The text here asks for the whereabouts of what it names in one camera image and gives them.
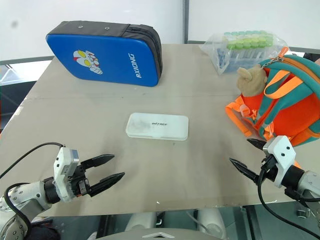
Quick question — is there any dark rounded shape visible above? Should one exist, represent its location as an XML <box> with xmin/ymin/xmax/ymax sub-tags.
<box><xmin>30</xmin><ymin>224</ymin><xmax>62</xmax><ymax>240</ymax></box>

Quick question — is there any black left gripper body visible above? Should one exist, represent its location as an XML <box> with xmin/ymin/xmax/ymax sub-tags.
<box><xmin>66</xmin><ymin>163</ymin><xmax>93</xmax><ymax>199</ymax></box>

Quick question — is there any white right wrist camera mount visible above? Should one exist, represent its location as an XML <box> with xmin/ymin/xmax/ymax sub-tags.
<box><xmin>261</xmin><ymin>135</ymin><xmax>297</xmax><ymax>189</ymax></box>

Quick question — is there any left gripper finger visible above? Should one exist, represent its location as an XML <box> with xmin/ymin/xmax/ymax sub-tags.
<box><xmin>88</xmin><ymin>171</ymin><xmax>126</xmax><ymax>198</ymax></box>
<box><xmin>80</xmin><ymin>154</ymin><xmax>116</xmax><ymax>172</ymax></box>

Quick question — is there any grey vertical pole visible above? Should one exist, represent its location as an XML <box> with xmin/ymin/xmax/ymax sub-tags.
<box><xmin>181</xmin><ymin>0</ymin><xmax>189</xmax><ymax>45</ymax></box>

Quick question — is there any white robot leg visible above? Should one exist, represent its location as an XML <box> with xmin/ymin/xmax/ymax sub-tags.
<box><xmin>124</xmin><ymin>211</ymin><xmax>157</xmax><ymax>232</ymax></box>
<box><xmin>196</xmin><ymin>207</ymin><xmax>228</xmax><ymax>240</ymax></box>

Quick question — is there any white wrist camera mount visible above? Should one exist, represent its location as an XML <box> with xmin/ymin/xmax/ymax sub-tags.
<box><xmin>52</xmin><ymin>146</ymin><xmax>81</xmax><ymax>204</ymax></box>
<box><xmin>261</xmin><ymin>135</ymin><xmax>297</xmax><ymax>189</ymax></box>

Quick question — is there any orange and teal backpack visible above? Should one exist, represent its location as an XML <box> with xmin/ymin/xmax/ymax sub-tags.
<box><xmin>224</xmin><ymin>53</ymin><xmax>320</xmax><ymax>148</ymax></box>

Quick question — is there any blue cartoon print bag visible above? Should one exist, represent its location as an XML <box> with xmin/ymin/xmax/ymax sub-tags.
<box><xmin>45</xmin><ymin>20</ymin><xmax>164</xmax><ymax>88</ymax></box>

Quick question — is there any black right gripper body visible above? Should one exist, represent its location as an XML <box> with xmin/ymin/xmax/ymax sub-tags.
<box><xmin>254</xmin><ymin>153</ymin><xmax>279</xmax><ymax>186</ymax></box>

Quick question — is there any orange zipper pull tab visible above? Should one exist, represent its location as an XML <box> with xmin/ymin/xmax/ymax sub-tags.
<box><xmin>277</xmin><ymin>45</ymin><xmax>291</xmax><ymax>60</ymax></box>

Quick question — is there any green-capped tube rack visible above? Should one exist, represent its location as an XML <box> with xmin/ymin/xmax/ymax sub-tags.
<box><xmin>223</xmin><ymin>30</ymin><xmax>276</xmax><ymax>69</ymax></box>

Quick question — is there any tan plush toy head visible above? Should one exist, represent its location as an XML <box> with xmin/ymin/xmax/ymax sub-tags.
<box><xmin>236</xmin><ymin>63</ymin><xmax>269</xmax><ymax>98</ymax></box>

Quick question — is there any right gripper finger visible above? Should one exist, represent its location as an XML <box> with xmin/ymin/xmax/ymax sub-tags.
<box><xmin>246</xmin><ymin>138</ymin><xmax>268</xmax><ymax>152</ymax></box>
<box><xmin>229</xmin><ymin>157</ymin><xmax>260</xmax><ymax>185</ymax></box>

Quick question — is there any white plastic case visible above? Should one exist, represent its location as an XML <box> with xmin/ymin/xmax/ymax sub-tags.
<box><xmin>125</xmin><ymin>112</ymin><xmax>190</xmax><ymax>142</ymax></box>

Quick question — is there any silver robot torso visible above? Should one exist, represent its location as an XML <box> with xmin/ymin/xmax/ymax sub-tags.
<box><xmin>96</xmin><ymin>226</ymin><xmax>224</xmax><ymax>240</ymax></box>

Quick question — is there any clear plastic bag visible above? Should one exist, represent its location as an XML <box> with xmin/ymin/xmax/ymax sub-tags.
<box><xmin>198</xmin><ymin>29</ymin><xmax>291</xmax><ymax>76</ymax></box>

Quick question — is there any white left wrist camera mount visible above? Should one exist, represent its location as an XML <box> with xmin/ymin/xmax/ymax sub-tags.
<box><xmin>52</xmin><ymin>146</ymin><xmax>81</xmax><ymax>204</ymax></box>

